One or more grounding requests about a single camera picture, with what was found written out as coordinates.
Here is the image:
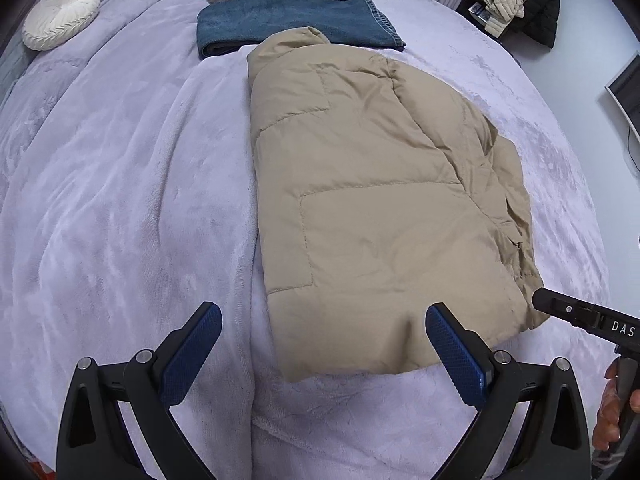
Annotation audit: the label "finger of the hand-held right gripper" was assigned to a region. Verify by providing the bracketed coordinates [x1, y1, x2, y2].
[531, 286, 603, 333]

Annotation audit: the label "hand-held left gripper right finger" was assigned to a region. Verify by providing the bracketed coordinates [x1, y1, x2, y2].
[425, 302, 593, 480]

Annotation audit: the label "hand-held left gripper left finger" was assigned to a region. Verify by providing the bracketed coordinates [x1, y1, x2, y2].
[55, 301, 222, 480]

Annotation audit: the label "beige puffer jacket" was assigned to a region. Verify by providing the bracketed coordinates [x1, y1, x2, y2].
[246, 27, 546, 385]

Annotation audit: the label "black and cream clothes pile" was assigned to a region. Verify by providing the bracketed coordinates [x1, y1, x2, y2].
[467, 0, 561, 50]

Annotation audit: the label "person's right hand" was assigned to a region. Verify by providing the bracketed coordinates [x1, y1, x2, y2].
[591, 359, 640, 453]

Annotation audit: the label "lavender fleece blanket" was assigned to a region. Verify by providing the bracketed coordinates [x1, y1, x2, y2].
[0, 0, 613, 480]

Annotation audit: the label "computer monitor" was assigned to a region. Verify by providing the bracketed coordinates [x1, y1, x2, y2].
[604, 50, 640, 142]

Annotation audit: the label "beige quilted garment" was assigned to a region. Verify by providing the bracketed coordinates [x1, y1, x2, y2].
[479, 0, 527, 37]

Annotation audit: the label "blue denim jeans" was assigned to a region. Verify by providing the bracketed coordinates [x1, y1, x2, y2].
[196, 0, 407, 61]

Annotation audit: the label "white round pleated pillow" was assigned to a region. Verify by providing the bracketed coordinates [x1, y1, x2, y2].
[21, 0, 101, 52]

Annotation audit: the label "grey quilted headboard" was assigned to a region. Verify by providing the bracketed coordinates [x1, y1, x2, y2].
[0, 0, 118, 103]

